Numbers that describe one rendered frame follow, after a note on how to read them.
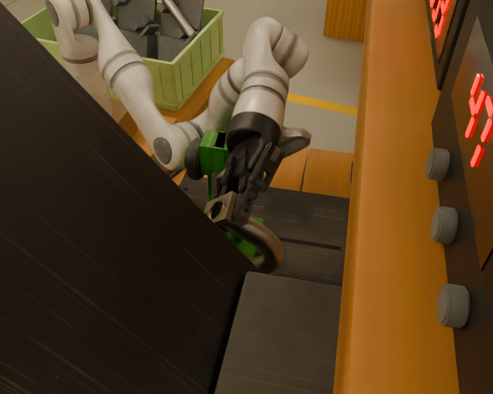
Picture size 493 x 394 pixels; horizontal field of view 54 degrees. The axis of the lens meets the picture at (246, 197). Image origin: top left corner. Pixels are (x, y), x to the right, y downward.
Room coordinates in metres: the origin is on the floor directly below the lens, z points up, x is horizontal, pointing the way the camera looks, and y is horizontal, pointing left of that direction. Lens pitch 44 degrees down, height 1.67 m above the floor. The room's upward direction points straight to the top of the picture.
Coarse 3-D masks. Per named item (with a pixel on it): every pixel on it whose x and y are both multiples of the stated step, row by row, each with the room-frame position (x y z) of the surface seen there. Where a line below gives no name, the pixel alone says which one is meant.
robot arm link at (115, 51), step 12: (96, 0) 1.07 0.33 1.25; (96, 12) 1.06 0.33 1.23; (96, 24) 1.06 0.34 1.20; (108, 24) 1.02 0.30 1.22; (108, 36) 0.99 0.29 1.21; (120, 36) 0.99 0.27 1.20; (108, 48) 0.95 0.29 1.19; (120, 48) 0.95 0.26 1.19; (132, 48) 0.98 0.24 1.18; (108, 60) 0.93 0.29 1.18; (120, 60) 0.92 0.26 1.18; (132, 60) 0.93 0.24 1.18; (108, 72) 0.91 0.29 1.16; (108, 84) 0.92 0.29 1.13
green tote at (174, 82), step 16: (32, 16) 1.66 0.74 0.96; (48, 16) 1.72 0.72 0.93; (160, 16) 1.78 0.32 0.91; (208, 16) 1.72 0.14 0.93; (32, 32) 1.63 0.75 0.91; (48, 32) 1.70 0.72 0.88; (208, 32) 1.58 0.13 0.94; (48, 48) 1.47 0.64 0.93; (192, 48) 1.45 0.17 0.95; (208, 48) 1.58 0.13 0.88; (224, 48) 1.71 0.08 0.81; (160, 64) 1.33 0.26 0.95; (176, 64) 1.34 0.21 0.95; (192, 64) 1.44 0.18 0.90; (208, 64) 1.57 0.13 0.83; (160, 80) 1.34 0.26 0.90; (176, 80) 1.34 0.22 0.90; (192, 80) 1.44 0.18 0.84; (112, 96) 1.40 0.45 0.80; (160, 96) 1.34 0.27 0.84; (176, 96) 1.33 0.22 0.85
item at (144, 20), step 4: (112, 0) 1.66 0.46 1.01; (116, 0) 1.66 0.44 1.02; (120, 0) 1.67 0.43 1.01; (124, 0) 1.69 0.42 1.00; (128, 0) 1.69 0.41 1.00; (116, 4) 1.65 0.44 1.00; (120, 4) 1.67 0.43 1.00; (124, 4) 1.69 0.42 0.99; (144, 16) 1.64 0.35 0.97; (148, 16) 1.65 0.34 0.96; (132, 20) 1.61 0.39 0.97; (136, 20) 1.63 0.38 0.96; (140, 20) 1.64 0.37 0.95; (144, 20) 1.63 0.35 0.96; (148, 20) 1.63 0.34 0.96; (152, 20) 1.64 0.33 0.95; (132, 24) 1.61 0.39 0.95; (136, 24) 1.61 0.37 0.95; (140, 24) 1.62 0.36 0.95; (144, 24) 1.63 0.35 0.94; (132, 28) 1.60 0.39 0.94; (136, 28) 1.60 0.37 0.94; (140, 28) 1.62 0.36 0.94
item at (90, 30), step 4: (100, 0) 1.73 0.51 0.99; (104, 0) 1.72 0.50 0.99; (108, 0) 1.71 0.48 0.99; (104, 4) 1.72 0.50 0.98; (108, 4) 1.71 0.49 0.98; (112, 4) 1.71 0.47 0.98; (108, 8) 1.71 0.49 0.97; (112, 8) 1.71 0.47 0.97; (108, 12) 1.70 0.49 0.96; (112, 12) 1.71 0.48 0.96; (112, 16) 1.70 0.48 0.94; (80, 28) 1.67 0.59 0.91; (84, 28) 1.66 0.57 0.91; (88, 28) 1.66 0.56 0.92; (92, 28) 1.65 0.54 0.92; (76, 32) 1.67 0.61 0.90; (80, 32) 1.67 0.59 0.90; (84, 32) 1.66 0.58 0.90; (88, 32) 1.65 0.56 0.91; (92, 32) 1.65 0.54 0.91; (96, 32) 1.64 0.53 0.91; (92, 36) 1.64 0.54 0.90; (96, 36) 1.64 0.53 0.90
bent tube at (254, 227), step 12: (216, 204) 0.45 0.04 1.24; (228, 204) 0.42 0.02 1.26; (216, 216) 0.44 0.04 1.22; (228, 216) 0.41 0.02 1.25; (228, 228) 0.42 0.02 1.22; (240, 228) 0.42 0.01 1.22; (252, 228) 0.42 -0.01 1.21; (264, 228) 0.43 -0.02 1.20; (252, 240) 0.42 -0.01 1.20; (264, 240) 0.42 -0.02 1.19; (276, 240) 0.43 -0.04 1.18; (264, 252) 0.42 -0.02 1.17; (276, 252) 0.43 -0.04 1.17; (264, 264) 0.44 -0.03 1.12; (276, 264) 0.43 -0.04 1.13
